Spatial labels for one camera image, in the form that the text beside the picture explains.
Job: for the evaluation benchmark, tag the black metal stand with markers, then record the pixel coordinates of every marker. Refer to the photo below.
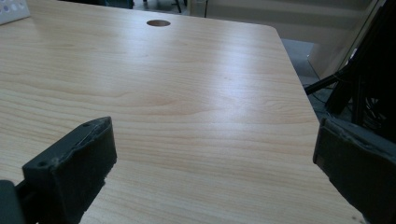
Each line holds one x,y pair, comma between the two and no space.
367,71

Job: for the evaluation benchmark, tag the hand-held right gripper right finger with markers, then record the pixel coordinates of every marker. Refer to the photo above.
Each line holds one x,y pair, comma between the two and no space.
358,165

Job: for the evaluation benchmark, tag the white dotted box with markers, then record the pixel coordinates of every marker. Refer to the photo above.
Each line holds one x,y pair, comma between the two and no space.
11,11

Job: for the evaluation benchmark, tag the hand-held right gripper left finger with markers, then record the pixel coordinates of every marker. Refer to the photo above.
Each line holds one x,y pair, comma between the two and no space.
73,168

